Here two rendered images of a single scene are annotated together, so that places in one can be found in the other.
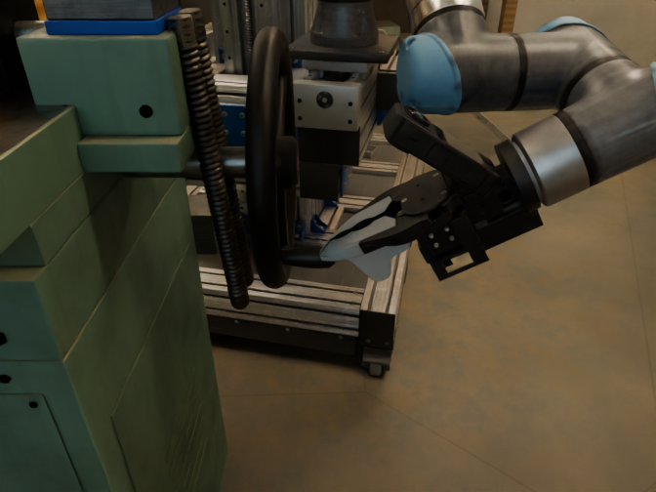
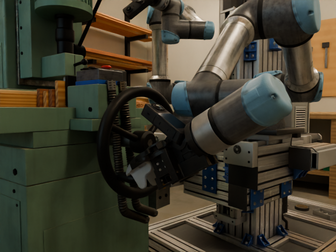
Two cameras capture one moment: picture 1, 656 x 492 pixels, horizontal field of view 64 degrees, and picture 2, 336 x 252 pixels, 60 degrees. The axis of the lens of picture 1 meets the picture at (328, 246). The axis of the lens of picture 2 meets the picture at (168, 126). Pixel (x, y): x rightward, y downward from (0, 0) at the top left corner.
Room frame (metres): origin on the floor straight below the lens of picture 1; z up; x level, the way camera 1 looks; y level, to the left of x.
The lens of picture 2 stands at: (0.00, -0.45, 0.89)
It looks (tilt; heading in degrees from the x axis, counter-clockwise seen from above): 3 degrees down; 37
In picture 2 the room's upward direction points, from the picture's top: straight up
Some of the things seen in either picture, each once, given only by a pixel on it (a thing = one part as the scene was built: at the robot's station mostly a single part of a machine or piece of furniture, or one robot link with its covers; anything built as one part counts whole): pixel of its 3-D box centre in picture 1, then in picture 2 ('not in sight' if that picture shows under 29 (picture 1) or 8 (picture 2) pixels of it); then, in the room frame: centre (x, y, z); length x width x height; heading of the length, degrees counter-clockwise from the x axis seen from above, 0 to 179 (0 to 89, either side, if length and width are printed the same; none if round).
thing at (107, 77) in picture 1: (127, 70); (102, 102); (0.55, 0.21, 0.91); 0.15 x 0.14 x 0.09; 179
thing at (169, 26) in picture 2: not in sight; (174, 29); (0.99, 0.27, 1.23); 0.11 x 0.08 x 0.11; 135
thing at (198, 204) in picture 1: (186, 224); (151, 193); (0.82, 0.26, 0.58); 0.12 x 0.08 x 0.08; 89
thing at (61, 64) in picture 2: not in sight; (62, 69); (0.57, 0.42, 1.03); 0.14 x 0.07 x 0.09; 89
